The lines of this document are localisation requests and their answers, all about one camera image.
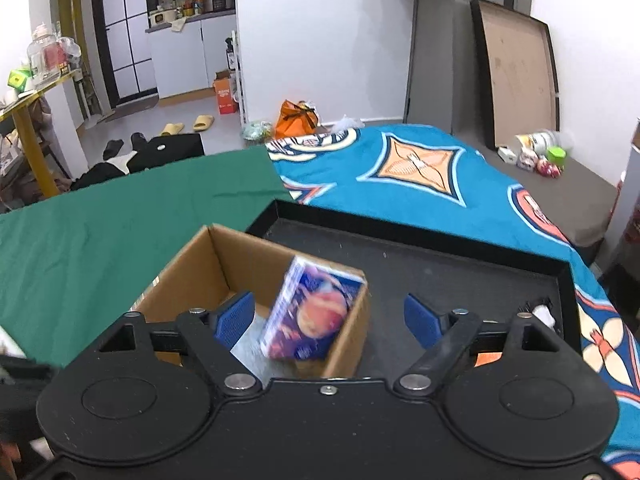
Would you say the orange bag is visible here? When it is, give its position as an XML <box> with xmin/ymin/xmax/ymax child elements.
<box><xmin>275</xmin><ymin>100</ymin><xmax>320</xmax><ymax>138</ymax></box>

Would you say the white jar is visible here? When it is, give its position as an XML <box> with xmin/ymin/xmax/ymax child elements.
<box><xmin>516</xmin><ymin>130</ymin><xmax>562</xmax><ymax>157</ymax></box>

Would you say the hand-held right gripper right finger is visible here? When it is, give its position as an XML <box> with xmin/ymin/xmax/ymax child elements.
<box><xmin>394</xmin><ymin>293</ymin><xmax>563</xmax><ymax>397</ymax></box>

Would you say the brown cardboard box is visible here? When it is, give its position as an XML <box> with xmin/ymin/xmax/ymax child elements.
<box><xmin>131</xmin><ymin>223</ymin><xmax>372</xmax><ymax>381</ymax></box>

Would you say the purple tissue pack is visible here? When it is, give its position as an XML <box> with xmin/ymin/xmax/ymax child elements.
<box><xmin>260</xmin><ymin>255</ymin><xmax>367</xmax><ymax>361</ymax></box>

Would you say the black tray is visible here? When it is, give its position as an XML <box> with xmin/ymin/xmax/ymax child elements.
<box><xmin>245</xmin><ymin>199</ymin><xmax>583</xmax><ymax>381</ymax></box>

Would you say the yellow table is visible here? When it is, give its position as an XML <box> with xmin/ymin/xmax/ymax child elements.
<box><xmin>0</xmin><ymin>67</ymin><xmax>83</xmax><ymax>198</ymax></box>

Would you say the black-framed glass door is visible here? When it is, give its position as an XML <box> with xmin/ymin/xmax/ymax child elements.
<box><xmin>90</xmin><ymin>0</ymin><xmax>160</xmax><ymax>108</ymax></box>

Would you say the white crumpled bag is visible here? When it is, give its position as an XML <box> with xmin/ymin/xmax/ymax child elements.
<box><xmin>331</xmin><ymin>114</ymin><xmax>366</xmax><ymax>133</ymax></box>

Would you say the white narrow rack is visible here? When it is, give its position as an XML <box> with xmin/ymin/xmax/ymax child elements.
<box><xmin>230</xmin><ymin>30</ymin><xmax>249</xmax><ymax>126</ymax></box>

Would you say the grey panel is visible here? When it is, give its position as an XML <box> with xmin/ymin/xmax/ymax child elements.
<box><xmin>404</xmin><ymin>0</ymin><xmax>485</xmax><ymax>136</ymax></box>

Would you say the green cloth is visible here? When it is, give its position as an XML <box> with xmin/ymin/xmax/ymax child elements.
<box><xmin>0</xmin><ymin>146</ymin><xmax>293</xmax><ymax>368</ymax></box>

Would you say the teal printed blanket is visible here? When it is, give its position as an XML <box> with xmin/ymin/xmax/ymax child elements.
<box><xmin>265</xmin><ymin>125</ymin><xmax>640</xmax><ymax>480</ymax></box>

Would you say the white kitchen cabinet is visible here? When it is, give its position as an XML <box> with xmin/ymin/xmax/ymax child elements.
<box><xmin>146</xmin><ymin>10</ymin><xmax>238</xmax><ymax>101</ymax></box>

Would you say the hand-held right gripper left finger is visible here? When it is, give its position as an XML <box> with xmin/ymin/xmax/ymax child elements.
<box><xmin>97</xmin><ymin>291</ymin><xmax>263</xmax><ymax>397</ymax></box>

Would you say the green box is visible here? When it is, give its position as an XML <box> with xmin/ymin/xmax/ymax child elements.
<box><xmin>6</xmin><ymin>66</ymin><xmax>32</xmax><ymax>92</ymax></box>

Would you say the brown framed board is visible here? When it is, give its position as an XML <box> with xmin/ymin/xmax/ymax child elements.
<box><xmin>470</xmin><ymin>0</ymin><xmax>561</xmax><ymax>151</ymax></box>

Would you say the cream blanket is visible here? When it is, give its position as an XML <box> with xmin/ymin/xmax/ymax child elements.
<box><xmin>0</xmin><ymin>327</ymin><xmax>28</xmax><ymax>360</ymax></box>

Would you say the orange carton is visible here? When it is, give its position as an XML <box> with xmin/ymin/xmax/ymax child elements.
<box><xmin>212</xmin><ymin>70</ymin><xmax>238</xmax><ymax>116</ymax></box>

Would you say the small white object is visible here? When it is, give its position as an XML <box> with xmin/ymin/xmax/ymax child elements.
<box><xmin>522</xmin><ymin>299</ymin><xmax>557</xmax><ymax>331</ymax></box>

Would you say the glass jar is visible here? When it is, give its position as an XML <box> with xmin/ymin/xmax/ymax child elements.
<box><xmin>26</xmin><ymin>22</ymin><xmax>68</xmax><ymax>86</ymax></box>

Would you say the black and white garment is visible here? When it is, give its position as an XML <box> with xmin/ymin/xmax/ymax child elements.
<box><xmin>70</xmin><ymin>132</ymin><xmax>206</xmax><ymax>192</ymax></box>

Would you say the grey mattress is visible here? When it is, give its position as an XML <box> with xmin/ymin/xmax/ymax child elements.
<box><xmin>450</xmin><ymin>122</ymin><xmax>621</xmax><ymax>263</ymax></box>

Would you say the clear green bag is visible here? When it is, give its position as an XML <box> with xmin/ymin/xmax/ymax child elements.
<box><xmin>242</xmin><ymin>120</ymin><xmax>275</xmax><ymax>142</ymax></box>

